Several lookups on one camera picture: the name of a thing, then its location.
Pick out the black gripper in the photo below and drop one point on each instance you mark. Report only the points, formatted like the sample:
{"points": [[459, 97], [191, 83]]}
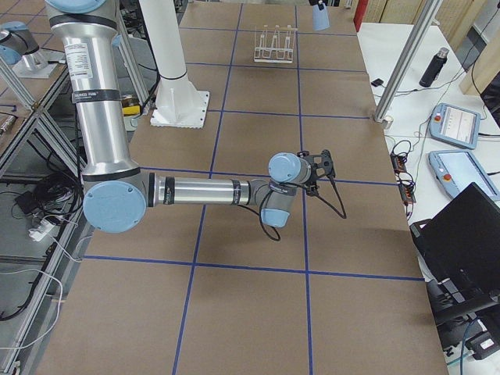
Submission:
{"points": [[311, 191]]}

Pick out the light blue plastic cup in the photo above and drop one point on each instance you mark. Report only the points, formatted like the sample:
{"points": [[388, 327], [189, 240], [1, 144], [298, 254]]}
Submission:
{"points": [[320, 17]]}

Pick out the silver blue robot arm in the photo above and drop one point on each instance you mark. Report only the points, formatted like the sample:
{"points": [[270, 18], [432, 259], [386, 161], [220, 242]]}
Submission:
{"points": [[16, 42], [116, 191]]}

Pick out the black orange power strip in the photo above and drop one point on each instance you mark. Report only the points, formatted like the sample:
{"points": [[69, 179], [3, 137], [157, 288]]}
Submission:
{"points": [[404, 179]]}

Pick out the small black phone device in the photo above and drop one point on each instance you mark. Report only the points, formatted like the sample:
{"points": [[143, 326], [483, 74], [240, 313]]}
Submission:
{"points": [[377, 82]]}

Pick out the far teach pendant tablet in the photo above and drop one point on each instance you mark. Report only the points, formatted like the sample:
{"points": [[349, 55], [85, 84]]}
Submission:
{"points": [[455, 126]]}

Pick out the teach pendant tablet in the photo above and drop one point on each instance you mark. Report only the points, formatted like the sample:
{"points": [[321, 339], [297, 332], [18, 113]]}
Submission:
{"points": [[455, 126], [457, 169]]}

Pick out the near teach pendant tablet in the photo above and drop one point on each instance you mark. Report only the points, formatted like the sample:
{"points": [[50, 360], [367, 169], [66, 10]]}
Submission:
{"points": [[457, 169]]}

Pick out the black laptop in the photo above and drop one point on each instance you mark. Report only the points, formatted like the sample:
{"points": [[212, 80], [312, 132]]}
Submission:
{"points": [[462, 241]]}

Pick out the black water bottle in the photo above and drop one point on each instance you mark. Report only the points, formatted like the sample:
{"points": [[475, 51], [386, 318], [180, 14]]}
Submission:
{"points": [[434, 68]]}

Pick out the white power adapter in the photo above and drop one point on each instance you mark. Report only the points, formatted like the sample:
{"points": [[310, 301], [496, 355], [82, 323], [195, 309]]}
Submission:
{"points": [[39, 232]]}

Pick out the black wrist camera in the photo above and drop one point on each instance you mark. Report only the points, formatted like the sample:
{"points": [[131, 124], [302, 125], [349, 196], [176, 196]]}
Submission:
{"points": [[312, 190]]}

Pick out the aluminium frame post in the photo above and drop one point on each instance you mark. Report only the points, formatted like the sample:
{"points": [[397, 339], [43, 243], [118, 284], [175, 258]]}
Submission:
{"points": [[414, 40]]}

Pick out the white wire cup holder rack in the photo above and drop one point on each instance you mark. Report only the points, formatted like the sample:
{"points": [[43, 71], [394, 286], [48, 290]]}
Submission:
{"points": [[274, 44]]}

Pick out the white central pedestal column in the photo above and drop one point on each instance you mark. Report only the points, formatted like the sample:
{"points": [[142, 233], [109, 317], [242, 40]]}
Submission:
{"points": [[178, 103]]}

